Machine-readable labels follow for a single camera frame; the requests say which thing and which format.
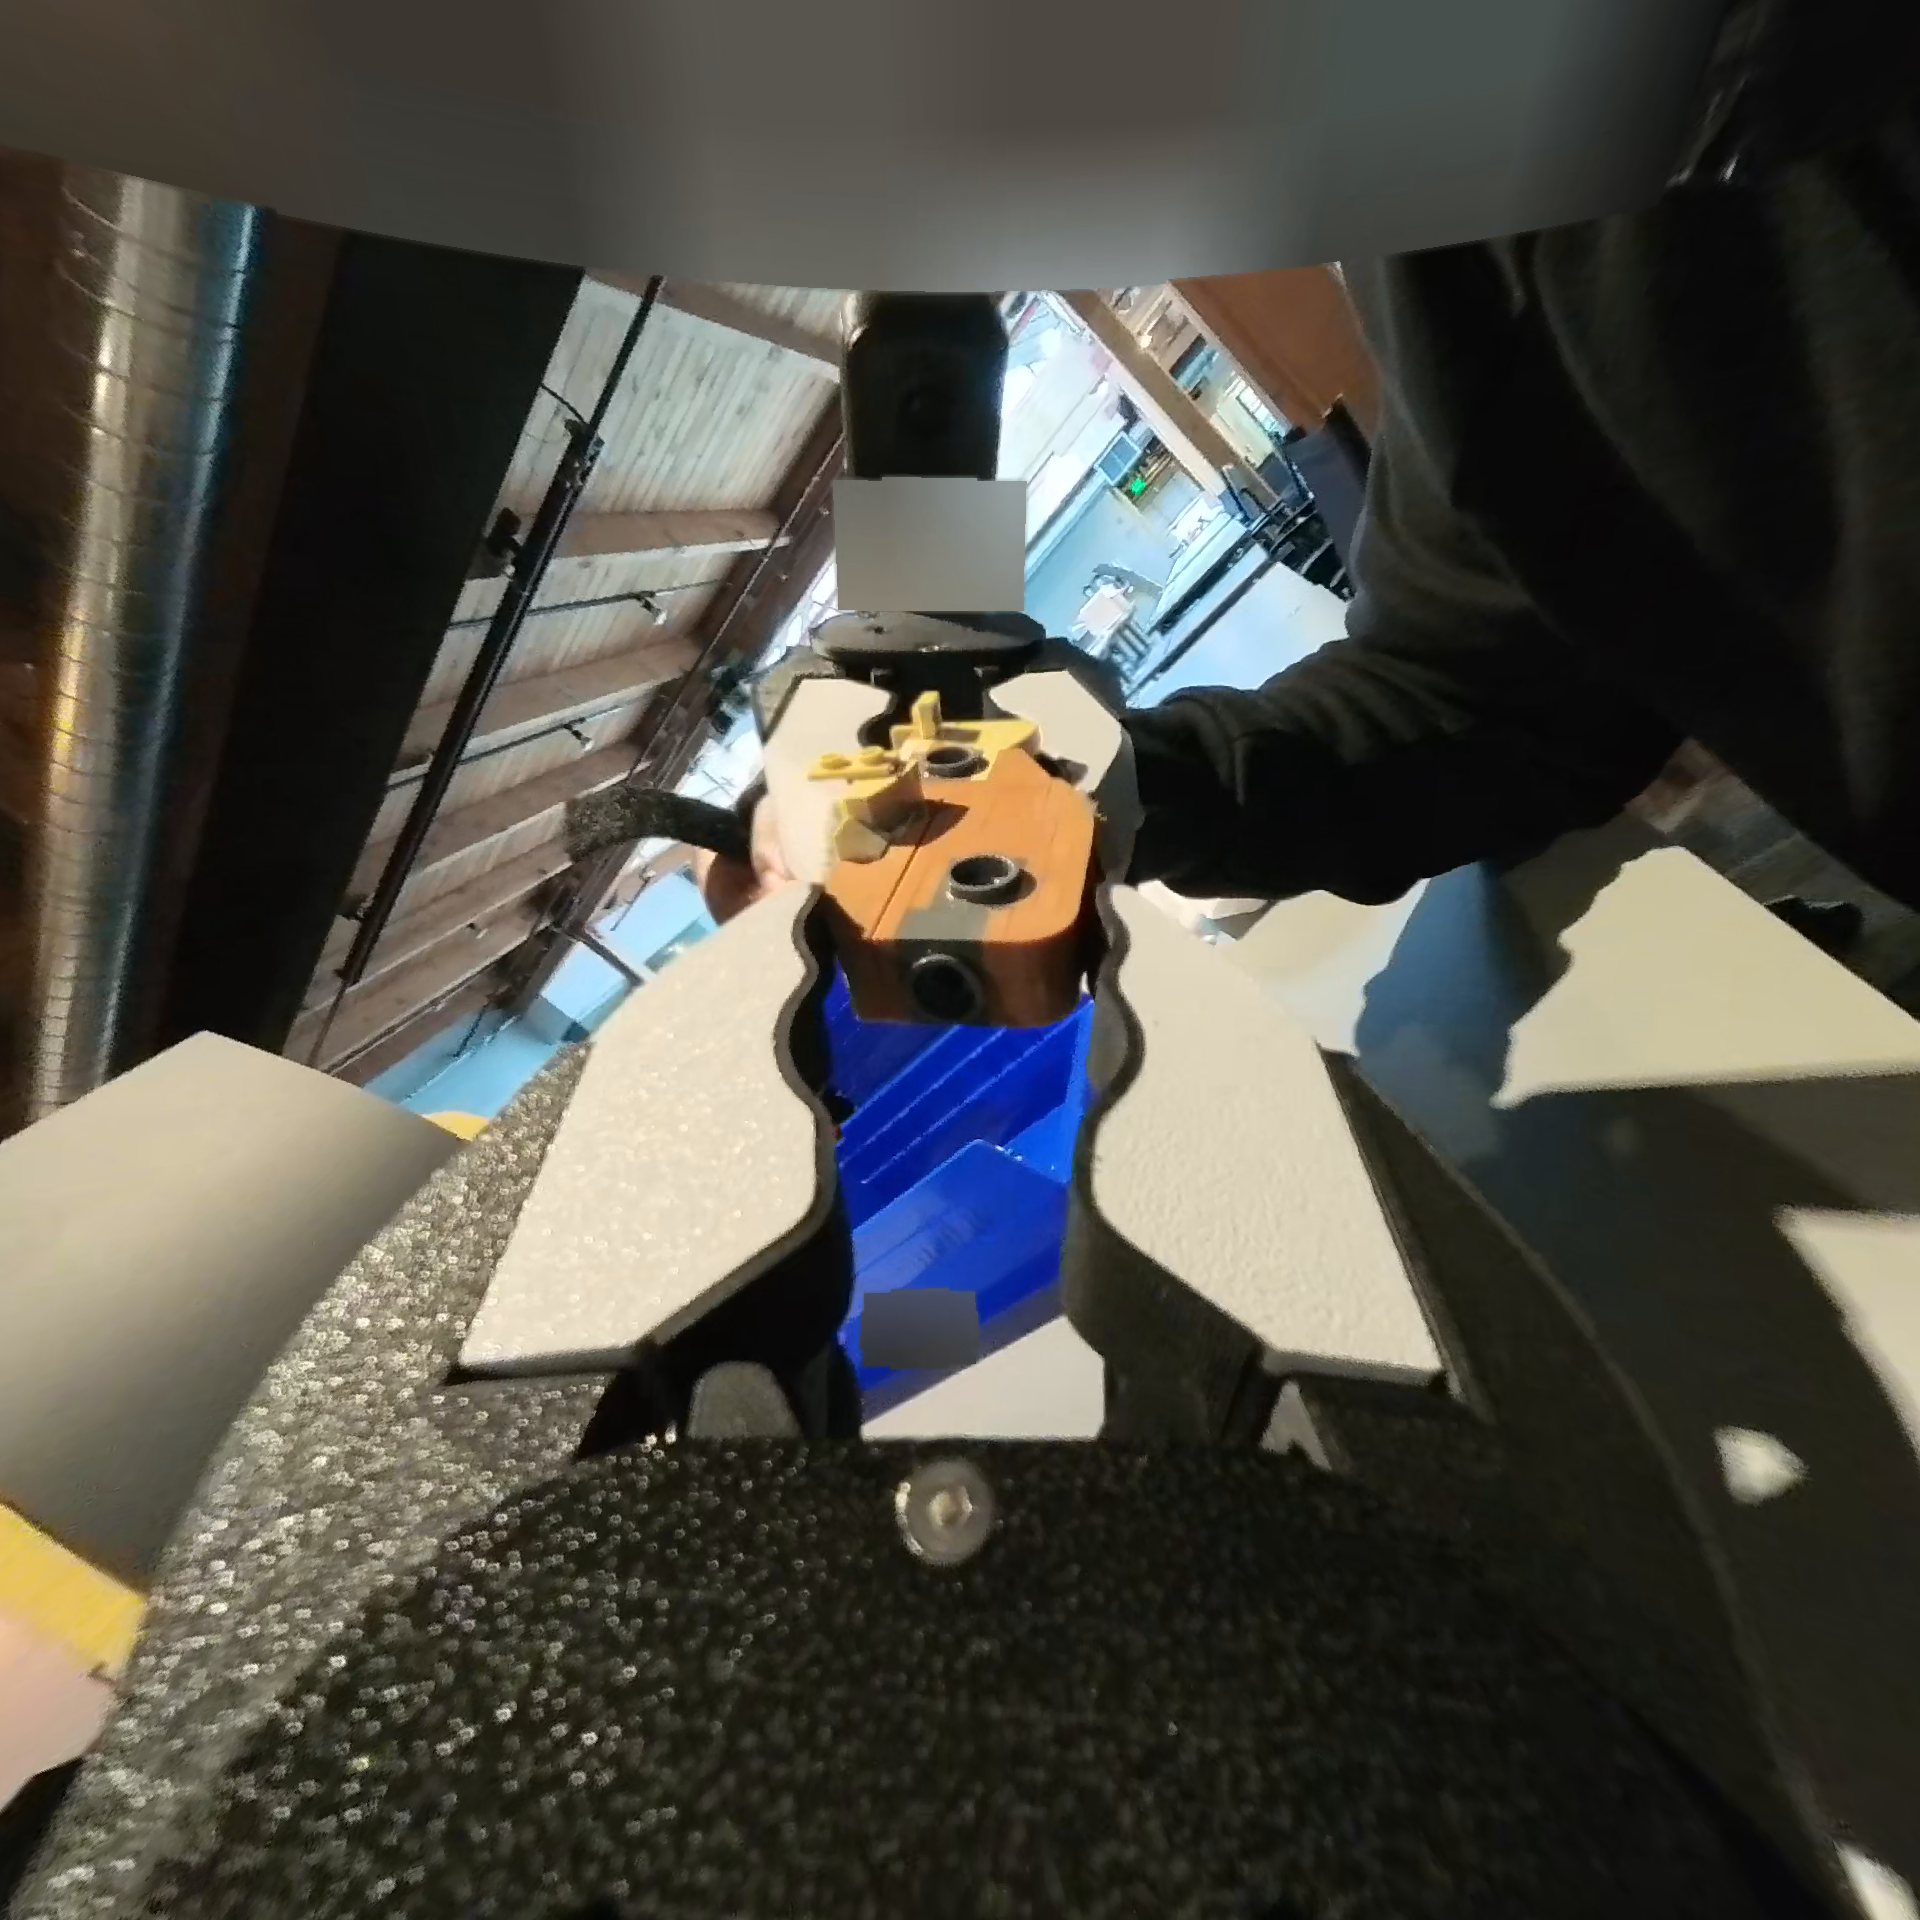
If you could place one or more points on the brown and tan brick model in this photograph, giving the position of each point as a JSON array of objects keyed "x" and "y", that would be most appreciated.
[{"x": 1037, "y": 856}]

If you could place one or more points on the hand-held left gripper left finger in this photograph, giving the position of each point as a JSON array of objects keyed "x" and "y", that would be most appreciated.
[{"x": 659, "y": 1170}]

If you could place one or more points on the black steel column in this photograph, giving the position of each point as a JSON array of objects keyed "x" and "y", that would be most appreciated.
[{"x": 390, "y": 597}]

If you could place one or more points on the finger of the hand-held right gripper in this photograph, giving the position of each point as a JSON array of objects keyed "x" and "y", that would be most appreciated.
[
  {"x": 794, "y": 812},
  {"x": 1102, "y": 782}
]

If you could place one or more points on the person's right forearm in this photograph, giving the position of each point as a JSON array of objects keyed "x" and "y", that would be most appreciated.
[{"x": 1349, "y": 765}]

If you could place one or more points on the blue plastic bin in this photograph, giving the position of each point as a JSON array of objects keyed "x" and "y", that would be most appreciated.
[{"x": 962, "y": 1140}]

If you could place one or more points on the silver ventilation duct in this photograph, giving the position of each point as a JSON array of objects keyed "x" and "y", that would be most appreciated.
[{"x": 141, "y": 597}]

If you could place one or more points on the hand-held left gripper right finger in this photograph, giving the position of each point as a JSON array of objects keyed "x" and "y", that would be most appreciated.
[{"x": 1246, "y": 1186}]

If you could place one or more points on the black ceiling rail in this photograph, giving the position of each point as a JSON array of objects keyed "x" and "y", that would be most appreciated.
[{"x": 493, "y": 632}]

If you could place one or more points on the person's right hand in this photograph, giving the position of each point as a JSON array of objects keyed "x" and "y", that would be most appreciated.
[{"x": 742, "y": 877}]

